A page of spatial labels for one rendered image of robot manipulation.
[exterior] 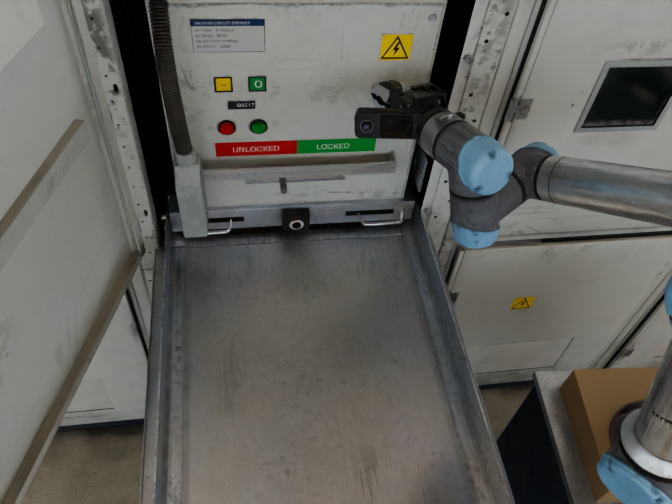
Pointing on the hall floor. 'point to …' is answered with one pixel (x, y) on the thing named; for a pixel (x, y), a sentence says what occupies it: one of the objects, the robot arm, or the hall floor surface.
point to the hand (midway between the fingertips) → (372, 92)
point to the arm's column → (531, 456)
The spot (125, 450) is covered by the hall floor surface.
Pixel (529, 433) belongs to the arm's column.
